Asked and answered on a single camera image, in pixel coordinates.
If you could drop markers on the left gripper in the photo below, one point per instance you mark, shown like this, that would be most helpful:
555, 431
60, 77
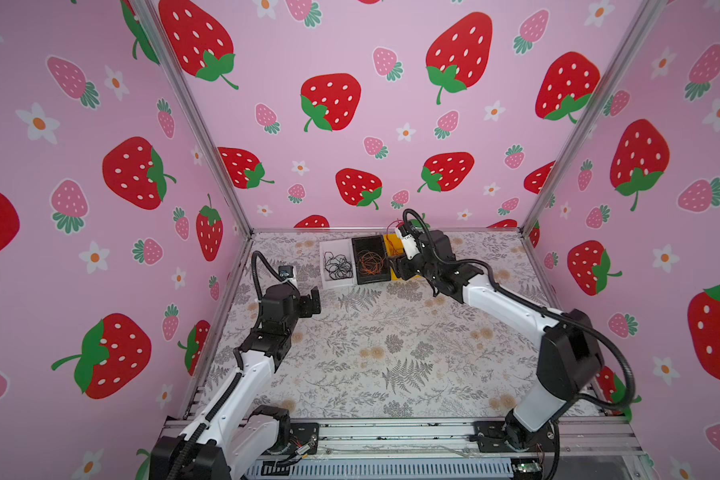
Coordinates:
305, 309

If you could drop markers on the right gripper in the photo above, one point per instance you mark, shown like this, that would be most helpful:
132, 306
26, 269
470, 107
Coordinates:
401, 265

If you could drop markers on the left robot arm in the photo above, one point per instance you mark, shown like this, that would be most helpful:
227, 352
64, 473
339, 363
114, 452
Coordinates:
229, 435

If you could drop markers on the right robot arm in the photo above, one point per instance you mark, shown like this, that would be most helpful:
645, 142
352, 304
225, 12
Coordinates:
569, 347

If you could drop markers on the yellow plastic bin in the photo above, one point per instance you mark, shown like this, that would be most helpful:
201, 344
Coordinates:
393, 245

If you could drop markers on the black plastic bin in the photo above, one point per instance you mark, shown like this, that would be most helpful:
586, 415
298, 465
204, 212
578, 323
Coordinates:
370, 259

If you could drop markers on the white plastic bin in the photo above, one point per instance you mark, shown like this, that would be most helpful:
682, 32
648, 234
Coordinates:
337, 266

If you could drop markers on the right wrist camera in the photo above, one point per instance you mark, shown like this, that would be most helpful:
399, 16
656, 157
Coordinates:
408, 240

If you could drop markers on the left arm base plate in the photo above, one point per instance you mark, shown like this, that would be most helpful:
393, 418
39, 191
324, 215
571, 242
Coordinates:
300, 434

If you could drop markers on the aluminium frame rail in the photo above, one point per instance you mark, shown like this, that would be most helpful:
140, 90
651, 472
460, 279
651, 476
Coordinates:
589, 448

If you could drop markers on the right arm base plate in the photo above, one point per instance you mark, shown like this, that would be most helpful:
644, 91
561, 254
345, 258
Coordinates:
497, 437

